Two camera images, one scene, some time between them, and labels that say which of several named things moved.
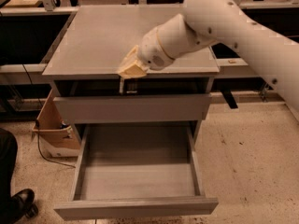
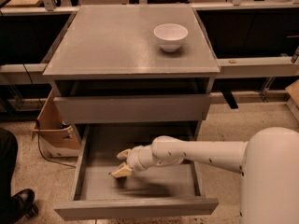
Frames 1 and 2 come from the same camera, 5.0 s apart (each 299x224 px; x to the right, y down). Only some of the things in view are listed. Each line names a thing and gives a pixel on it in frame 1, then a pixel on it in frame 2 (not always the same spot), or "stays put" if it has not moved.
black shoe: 21,204 stays put
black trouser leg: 8,153 stays put
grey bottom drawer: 135,170 stays put
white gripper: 151,50 → 135,159
